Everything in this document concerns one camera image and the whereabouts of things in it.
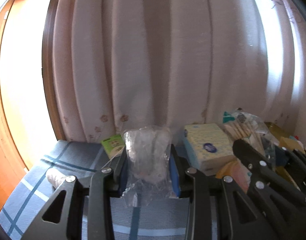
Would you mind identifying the cotton swab plastic bag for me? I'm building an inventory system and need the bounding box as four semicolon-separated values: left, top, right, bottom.
222;108;279;159

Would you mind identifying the clear bag of cotton balls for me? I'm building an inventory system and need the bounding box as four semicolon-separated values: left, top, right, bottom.
122;126;173;207

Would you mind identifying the yellow sponge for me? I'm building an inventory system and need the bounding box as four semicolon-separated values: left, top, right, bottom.
279;137;305;153

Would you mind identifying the white gauze roll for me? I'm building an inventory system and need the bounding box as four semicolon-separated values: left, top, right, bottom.
46;168;66;189

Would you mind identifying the round gold pink food container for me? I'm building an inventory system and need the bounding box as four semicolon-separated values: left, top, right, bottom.
215;160;252;193

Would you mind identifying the gold metal tray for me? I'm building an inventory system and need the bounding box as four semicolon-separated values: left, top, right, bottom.
265;122;304;147

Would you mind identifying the blue plaid tablecloth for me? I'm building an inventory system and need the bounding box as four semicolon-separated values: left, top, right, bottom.
0;140;188;239

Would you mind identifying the yellow blue tissue box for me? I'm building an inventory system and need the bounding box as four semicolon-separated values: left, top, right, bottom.
183;124;236;176

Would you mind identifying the green tissue packet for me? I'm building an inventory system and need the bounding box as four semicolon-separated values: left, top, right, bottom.
101;134;125;159

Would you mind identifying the wooden door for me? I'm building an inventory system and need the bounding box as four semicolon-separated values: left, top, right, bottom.
0;0;31;218

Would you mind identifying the white floral curtain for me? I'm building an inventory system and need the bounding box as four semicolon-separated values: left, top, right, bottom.
53;0;306;144

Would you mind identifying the dark wooden door frame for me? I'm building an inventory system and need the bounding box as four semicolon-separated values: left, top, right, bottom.
42;0;66;140

